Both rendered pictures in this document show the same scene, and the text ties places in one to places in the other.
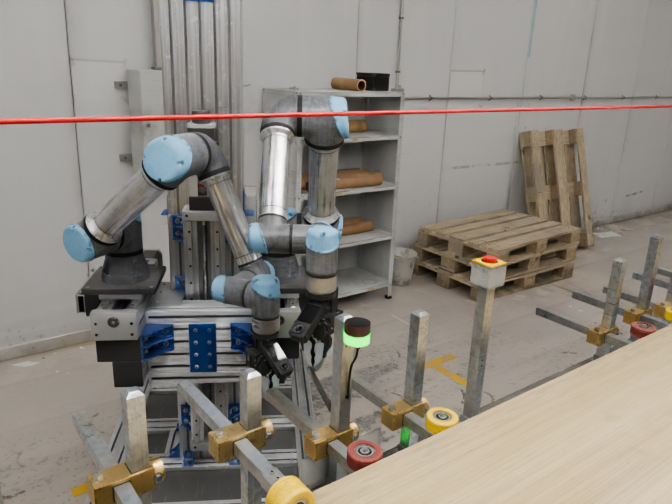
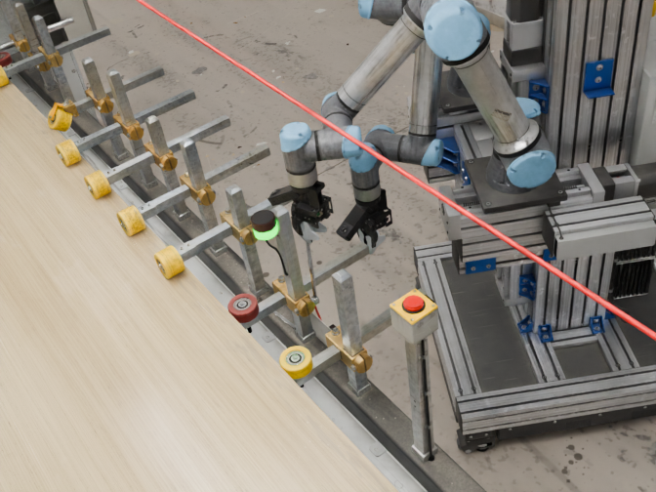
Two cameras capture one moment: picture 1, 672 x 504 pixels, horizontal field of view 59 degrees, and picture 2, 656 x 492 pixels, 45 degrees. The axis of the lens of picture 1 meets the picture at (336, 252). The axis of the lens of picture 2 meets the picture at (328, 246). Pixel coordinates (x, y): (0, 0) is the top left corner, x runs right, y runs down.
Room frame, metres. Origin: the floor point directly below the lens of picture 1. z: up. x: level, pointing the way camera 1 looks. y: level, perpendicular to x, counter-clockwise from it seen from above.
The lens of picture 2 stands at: (1.59, -1.55, 2.39)
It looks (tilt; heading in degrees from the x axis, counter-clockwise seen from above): 41 degrees down; 97
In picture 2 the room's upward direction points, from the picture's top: 10 degrees counter-clockwise
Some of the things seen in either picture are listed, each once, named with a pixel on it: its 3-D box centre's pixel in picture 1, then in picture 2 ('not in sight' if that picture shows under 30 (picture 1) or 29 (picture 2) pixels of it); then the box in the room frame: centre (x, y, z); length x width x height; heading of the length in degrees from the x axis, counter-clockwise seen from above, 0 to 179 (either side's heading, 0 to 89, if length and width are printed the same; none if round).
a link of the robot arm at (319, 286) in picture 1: (320, 282); (303, 173); (1.36, 0.04, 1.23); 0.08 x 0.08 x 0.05
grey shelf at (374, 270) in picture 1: (331, 200); not in sight; (4.24, 0.05, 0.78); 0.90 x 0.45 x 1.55; 127
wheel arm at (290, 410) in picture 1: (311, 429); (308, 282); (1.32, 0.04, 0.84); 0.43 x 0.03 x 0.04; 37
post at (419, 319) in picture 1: (413, 392); (351, 342); (1.44, -0.23, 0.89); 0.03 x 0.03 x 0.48; 37
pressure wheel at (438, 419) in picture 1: (440, 433); (298, 371); (1.30, -0.28, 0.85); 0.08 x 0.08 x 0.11
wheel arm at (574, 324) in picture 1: (587, 330); not in sight; (2.07, -0.95, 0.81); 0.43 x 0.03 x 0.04; 37
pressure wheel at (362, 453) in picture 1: (363, 469); (246, 317); (1.15, -0.08, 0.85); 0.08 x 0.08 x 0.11
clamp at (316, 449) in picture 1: (332, 439); (293, 297); (1.27, -0.01, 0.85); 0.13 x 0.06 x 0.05; 127
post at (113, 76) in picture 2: not in sight; (132, 131); (0.68, 0.77, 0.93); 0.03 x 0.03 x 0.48; 37
